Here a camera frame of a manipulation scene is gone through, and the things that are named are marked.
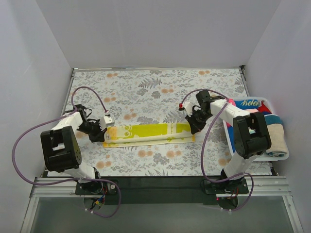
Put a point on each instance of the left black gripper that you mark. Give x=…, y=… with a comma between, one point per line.
x=97, y=133

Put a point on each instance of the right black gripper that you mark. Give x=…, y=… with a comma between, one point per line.
x=195, y=120

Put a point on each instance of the yellow lemon print towel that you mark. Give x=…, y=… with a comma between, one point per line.
x=152, y=134

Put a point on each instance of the blue beige Doraemon towel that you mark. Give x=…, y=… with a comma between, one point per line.
x=276, y=132

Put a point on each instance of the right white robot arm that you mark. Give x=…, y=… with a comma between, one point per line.
x=251, y=136

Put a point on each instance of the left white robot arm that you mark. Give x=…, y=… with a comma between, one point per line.
x=61, y=150

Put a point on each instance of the floral table mat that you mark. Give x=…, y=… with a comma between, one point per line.
x=139, y=97

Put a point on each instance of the red blue printed towel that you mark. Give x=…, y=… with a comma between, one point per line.
x=253, y=105

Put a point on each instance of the white plastic basket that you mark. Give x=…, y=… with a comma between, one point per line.
x=264, y=157

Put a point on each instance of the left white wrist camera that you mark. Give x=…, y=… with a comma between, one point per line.
x=107, y=121

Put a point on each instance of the aluminium frame rail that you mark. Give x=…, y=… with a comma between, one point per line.
x=263, y=186

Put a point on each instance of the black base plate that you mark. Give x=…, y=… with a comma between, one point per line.
x=207, y=196

